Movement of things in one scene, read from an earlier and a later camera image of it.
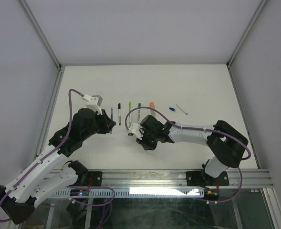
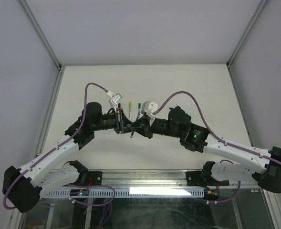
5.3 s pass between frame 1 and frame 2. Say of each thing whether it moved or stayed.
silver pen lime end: stayed
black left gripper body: moved
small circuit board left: stayed
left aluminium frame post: stayed
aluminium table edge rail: stayed
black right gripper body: moved
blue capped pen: moved
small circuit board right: stayed
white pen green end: stayed
